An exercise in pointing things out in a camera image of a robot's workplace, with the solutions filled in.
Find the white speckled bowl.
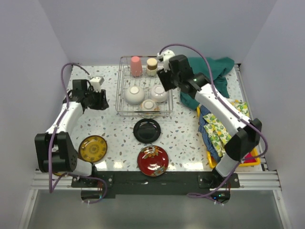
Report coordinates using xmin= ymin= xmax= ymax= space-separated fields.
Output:
xmin=150 ymin=84 xmax=169 ymax=103

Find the steel cup beige sleeve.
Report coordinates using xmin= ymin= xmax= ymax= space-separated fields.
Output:
xmin=146 ymin=58 xmax=158 ymax=76

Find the metal wire dish rack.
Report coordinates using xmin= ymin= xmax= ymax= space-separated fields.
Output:
xmin=115 ymin=55 xmax=173 ymax=117

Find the pink plastic cup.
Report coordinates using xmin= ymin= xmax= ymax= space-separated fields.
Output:
xmin=130 ymin=56 xmax=142 ymax=77

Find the white floral bowl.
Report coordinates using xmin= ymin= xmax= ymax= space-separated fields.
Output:
xmin=139 ymin=99 xmax=160 ymax=112

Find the black plate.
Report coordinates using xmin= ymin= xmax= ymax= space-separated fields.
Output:
xmin=133 ymin=118 xmax=161 ymax=144

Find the red floral plate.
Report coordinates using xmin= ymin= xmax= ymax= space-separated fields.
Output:
xmin=137 ymin=145 xmax=169 ymax=177

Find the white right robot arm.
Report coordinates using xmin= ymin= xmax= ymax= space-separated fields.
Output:
xmin=157 ymin=50 xmax=262 ymax=187

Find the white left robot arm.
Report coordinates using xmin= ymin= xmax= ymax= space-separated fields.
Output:
xmin=34 ymin=76 xmax=109 ymax=187

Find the yellow patterned plate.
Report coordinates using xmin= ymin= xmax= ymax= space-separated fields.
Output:
xmin=78 ymin=135 xmax=108 ymax=163
xmin=53 ymin=172 xmax=69 ymax=177

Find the blue checked cloth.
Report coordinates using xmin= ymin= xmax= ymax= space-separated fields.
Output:
xmin=197 ymin=105 xmax=224 ymax=162

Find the teal green cloth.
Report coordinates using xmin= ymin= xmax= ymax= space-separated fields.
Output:
xmin=180 ymin=57 xmax=234 ymax=110

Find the lemon print cloth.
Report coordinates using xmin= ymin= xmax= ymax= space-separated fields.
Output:
xmin=203 ymin=100 xmax=250 ymax=158

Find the yellow plastic bin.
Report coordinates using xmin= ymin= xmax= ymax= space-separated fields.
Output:
xmin=197 ymin=112 xmax=260 ymax=168

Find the magenta cloth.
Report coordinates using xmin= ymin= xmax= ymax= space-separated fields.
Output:
xmin=243 ymin=153 xmax=256 ymax=164

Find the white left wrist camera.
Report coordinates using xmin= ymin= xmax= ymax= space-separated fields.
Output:
xmin=89 ymin=76 xmax=104 ymax=92

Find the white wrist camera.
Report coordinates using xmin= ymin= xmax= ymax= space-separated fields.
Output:
xmin=157 ymin=49 xmax=175 ymax=72
xmin=89 ymin=76 xmax=104 ymax=92

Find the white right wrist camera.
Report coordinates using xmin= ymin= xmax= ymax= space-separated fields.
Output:
xmin=157 ymin=49 xmax=175 ymax=72

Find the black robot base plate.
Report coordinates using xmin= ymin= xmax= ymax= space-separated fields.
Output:
xmin=71 ymin=170 xmax=240 ymax=203

